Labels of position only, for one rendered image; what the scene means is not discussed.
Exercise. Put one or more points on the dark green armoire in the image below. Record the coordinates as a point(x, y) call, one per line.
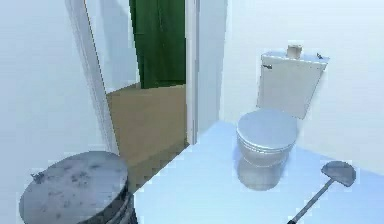
point(161, 43)

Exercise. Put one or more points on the white toilet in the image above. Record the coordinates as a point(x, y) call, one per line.
point(266, 133)

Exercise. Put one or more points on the white room door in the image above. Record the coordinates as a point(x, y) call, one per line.
point(96, 80)

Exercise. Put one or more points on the beige toilet paper roll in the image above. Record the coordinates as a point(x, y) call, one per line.
point(294, 51)

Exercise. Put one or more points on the grey metal bin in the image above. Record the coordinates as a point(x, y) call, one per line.
point(76, 190)

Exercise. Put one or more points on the grey toilet plunger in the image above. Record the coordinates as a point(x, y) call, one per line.
point(338, 172)

